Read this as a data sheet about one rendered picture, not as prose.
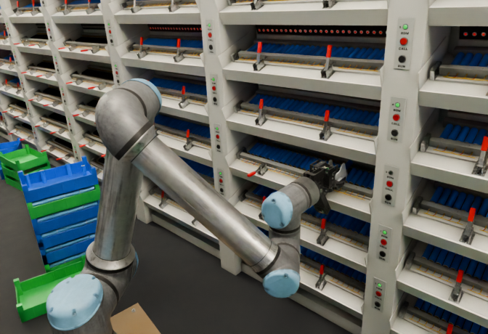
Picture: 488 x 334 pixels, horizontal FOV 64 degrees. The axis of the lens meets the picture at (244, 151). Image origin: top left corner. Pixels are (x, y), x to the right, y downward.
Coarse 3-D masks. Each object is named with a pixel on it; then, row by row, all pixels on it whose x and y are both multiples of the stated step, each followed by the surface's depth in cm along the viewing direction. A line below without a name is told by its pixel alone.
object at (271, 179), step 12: (240, 144) 158; (252, 144) 163; (228, 156) 154; (240, 168) 153; (252, 168) 150; (252, 180) 151; (264, 180) 145; (276, 180) 141; (288, 180) 139; (336, 192) 128; (336, 204) 125; (348, 204) 123; (360, 204) 121; (372, 204) 116; (360, 216) 121
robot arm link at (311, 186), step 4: (304, 176) 114; (296, 180) 113; (300, 180) 112; (304, 180) 112; (308, 180) 112; (304, 184) 110; (308, 184) 111; (312, 184) 111; (316, 184) 112; (308, 188) 110; (312, 188) 110; (316, 188) 111; (312, 192) 110; (316, 192) 111; (312, 196) 110; (316, 196) 111; (312, 200) 110; (316, 200) 112; (312, 204) 111
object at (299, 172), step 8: (240, 160) 155; (256, 160) 151; (264, 160) 148; (280, 168) 143; (288, 168) 141; (296, 168) 139; (344, 184) 126; (352, 184) 125; (344, 192) 126; (360, 192) 123; (368, 192) 121
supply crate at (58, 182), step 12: (84, 156) 191; (60, 168) 187; (72, 168) 190; (24, 180) 178; (36, 180) 182; (48, 180) 185; (60, 180) 184; (72, 180) 172; (84, 180) 175; (96, 180) 178; (24, 192) 163; (36, 192) 165; (48, 192) 168; (60, 192) 171
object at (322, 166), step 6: (318, 162) 123; (324, 162) 122; (312, 168) 121; (318, 168) 117; (324, 168) 117; (330, 168) 117; (336, 168) 119; (306, 174) 115; (312, 174) 114; (318, 174) 115; (324, 174) 117; (330, 174) 117; (312, 180) 114; (318, 180) 116; (324, 180) 118; (330, 180) 118; (318, 186) 114; (324, 186) 119; (330, 186) 119
